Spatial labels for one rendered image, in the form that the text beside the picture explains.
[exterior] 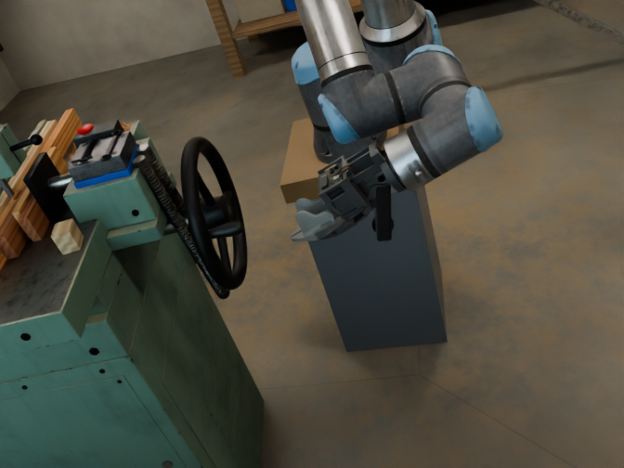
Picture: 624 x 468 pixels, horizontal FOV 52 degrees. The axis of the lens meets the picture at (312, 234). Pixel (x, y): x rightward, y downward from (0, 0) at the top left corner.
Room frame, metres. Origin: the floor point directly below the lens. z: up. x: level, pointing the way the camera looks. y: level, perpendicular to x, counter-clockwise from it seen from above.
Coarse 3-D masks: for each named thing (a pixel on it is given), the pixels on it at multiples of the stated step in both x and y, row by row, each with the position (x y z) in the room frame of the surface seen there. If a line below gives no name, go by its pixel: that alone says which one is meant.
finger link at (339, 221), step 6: (336, 222) 0.83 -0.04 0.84; (342, 222) 0.82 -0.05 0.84; (348, 222) 0.82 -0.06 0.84; (354, 222) 0.82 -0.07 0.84; (324, 228) 0.84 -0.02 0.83; (330, 228) 0.83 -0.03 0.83; (336, 228) 0.82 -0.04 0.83; (342, 228) 0.82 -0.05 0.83; (348, 228) 0.82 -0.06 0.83; (318, 234) 0.84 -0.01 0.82; (324, 234) 0.84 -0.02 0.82; (330, 234) 0.83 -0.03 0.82; (336, 234) 0.82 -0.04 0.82
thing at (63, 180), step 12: (48, 156) 1.11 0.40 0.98; (36, 168) 1.06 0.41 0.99; (48, 168) 1.09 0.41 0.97; (24, 180) 1.03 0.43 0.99; (36, 180) 1.04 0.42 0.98; (48, 180) 1.06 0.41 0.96; (60, 180) 1.05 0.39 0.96; (36, 192) 1.02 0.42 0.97; (48, 192) 1.05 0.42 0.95; (60, 192) 1.08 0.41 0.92; (48, 204) 1.03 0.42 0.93; (60, 204) 1.06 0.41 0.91; (48, 216) 1.03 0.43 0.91
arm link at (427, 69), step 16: (416, 48) 0.99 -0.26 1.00; (432, 48) 0.97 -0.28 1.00; (416, 64) 0.95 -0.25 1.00; (432, 64) 0.93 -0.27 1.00; (448, 64) 0.92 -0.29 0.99; (400, 80) 0.93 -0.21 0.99; (416, 80) 0.92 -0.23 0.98; (432, 80) 0.90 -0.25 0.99; (448, 80) 0.88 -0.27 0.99; (464, 80) 0.89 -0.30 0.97; (400, 96) 0.91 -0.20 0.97; (416, 96) 0.91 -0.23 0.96; (416, 112) 0.91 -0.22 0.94
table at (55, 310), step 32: (64, 160) 1.27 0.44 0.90; (96, 224) 0.97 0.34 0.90; (160, 224) 0.97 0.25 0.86; (32, 256) 0.93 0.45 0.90; (64, 256) 0.90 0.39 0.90; (96, 256) 0.91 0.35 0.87; (0, 288) 0.87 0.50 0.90; (32, 288) 0.84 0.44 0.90; (64, 288) 0.81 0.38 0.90; (96, 288) 0.86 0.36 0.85; (0, 320) 0.79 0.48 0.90; (32, 320) 0.77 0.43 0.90; (64, 320) 0.76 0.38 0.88; (0, 352) 0.78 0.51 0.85
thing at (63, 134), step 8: (64, 112) 1.43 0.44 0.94; (72, 112) 1.42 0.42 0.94; (64, 120) 1.38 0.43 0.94; (72, 120) 1.40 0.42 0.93; (80, 120) 1.43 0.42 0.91; (56, 128) 1.35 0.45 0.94; (64, 128) 1.35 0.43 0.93; (72, 128) 1.38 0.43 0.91; (56, 136) 1.30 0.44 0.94; (64, 136) 1.33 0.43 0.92; (72, 136) 1.36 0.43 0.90; (48, 144) 1.28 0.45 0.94; (56, 144) 1.29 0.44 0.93; (64, 144) 1.32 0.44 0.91; (40, 152) 1.25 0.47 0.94; (64, 152) 1.30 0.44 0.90; (16, 192) 1.11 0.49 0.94; (0, 224) 1.01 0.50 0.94; (0, 256) 0.94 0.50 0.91; (0, 264) 0.93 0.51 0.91
